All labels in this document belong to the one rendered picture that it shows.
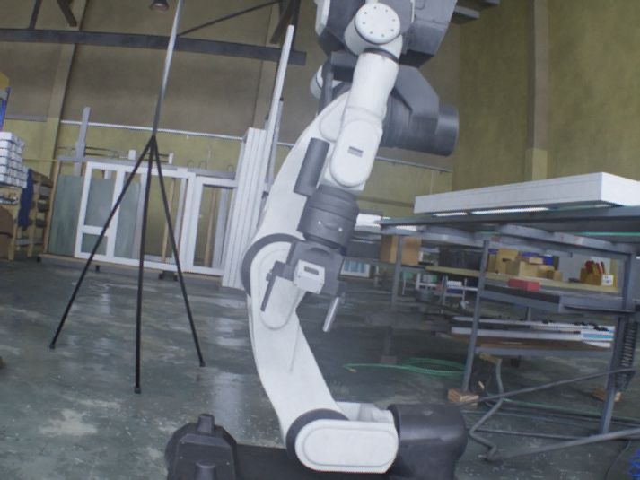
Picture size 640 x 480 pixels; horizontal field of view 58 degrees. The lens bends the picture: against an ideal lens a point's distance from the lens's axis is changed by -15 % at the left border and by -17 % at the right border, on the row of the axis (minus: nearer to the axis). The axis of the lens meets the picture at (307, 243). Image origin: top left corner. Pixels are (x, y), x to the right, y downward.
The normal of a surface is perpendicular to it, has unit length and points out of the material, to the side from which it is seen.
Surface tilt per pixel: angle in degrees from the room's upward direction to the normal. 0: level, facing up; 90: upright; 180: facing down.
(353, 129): 90
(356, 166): 90
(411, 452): 90
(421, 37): 115
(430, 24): 90
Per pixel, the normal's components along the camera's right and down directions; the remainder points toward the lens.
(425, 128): 0.08, 0.40
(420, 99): 0.14, 0.01
